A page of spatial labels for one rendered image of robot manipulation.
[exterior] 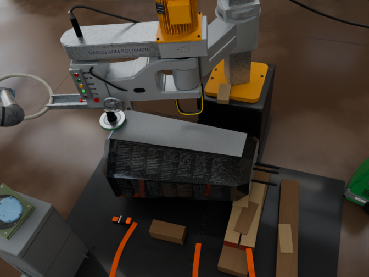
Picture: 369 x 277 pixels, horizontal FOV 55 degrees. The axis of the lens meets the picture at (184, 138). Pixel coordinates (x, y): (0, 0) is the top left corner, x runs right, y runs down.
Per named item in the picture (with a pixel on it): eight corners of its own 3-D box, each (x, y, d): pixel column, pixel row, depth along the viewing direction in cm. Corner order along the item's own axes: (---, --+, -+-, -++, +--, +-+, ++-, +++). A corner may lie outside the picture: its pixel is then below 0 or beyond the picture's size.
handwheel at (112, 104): (127, 103, 271) (122, 88, 260) (125, 112, 265) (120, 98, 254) (107, 104, 273) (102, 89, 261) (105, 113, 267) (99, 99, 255)
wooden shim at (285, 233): (278, 224, 304) (278, 223, 303) (290, 225, 302) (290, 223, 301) (280, 253, 288) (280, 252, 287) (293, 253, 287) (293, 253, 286)
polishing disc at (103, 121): (107, 107, 307) (106, 106, 306) (129, 112, 300) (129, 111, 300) (95, 126, 295) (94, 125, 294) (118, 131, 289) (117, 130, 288)
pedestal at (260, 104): (215, 105, 412) (212, 53, 355) (272, 115, 394) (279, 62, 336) (197, 149, 375) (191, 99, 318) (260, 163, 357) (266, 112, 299)
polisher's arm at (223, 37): (231, 19, 305) (231, -8, 286) (267, 32, 289) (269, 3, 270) (175, 68, 273) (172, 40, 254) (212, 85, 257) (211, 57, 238)
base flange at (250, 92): (218, 60, 348) (218, 56, 344) (268, 67, 334) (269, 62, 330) (203, 94, 320) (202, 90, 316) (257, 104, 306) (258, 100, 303)
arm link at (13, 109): (28, 111, 202) (14, 86, 256) (4, 109, 195) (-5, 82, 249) (26, 131, 205) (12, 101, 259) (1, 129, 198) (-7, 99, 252)
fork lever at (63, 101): (137, 93, 286) (135, 89, 283) (133, 111, 274) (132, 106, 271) (54, 95, 293) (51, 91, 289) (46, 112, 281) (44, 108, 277)
